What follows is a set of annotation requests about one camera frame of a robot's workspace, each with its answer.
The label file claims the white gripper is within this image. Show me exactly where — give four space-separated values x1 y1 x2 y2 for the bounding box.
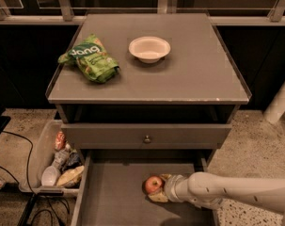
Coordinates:
148 173 189 202

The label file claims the red apple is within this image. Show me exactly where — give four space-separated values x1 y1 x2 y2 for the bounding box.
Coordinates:
144 176 164 194

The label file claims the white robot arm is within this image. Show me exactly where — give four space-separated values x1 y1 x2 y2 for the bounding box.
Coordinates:
143 171 285 226

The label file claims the open grey middle drawer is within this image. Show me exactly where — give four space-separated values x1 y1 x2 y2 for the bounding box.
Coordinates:
71 150 219 226

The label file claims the grey top drawer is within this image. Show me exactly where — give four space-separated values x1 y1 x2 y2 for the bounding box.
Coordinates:
61 123 231 150

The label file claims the yellow snack bag in bin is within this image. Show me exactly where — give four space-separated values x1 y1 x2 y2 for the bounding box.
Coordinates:
56 166 85 188

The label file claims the red can in bin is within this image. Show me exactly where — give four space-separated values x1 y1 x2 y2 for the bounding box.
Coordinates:
55 131 66 151

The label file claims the white cup in bin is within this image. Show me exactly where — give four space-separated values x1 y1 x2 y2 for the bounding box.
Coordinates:
41 166 61 186

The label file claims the white bowl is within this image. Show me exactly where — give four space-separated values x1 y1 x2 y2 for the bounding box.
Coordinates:
129 37 171 64

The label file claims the green chip bag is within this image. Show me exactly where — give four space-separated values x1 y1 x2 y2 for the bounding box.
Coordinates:
58 34 119 84

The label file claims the white post at right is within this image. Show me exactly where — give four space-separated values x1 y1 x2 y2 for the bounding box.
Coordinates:
263 82 285 123

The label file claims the black cable on floor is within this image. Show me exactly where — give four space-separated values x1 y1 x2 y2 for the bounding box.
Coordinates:
0 127 71 226

